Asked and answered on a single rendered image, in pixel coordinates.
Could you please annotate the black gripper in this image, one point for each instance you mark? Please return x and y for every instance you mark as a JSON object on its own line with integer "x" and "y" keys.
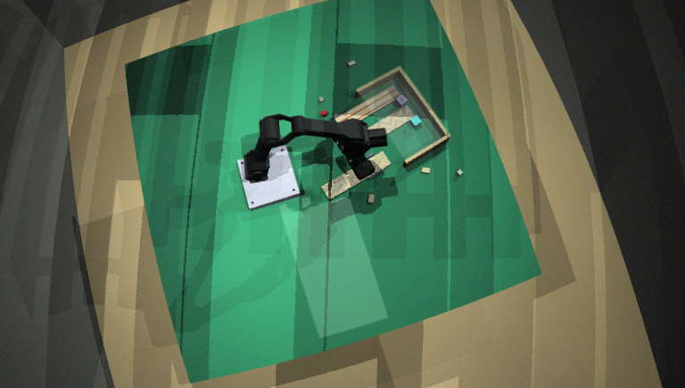
{"x": 360, "y": 165}

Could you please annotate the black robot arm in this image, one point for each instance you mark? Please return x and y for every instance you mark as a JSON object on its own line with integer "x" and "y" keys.
{"x": 353, "y": 133}

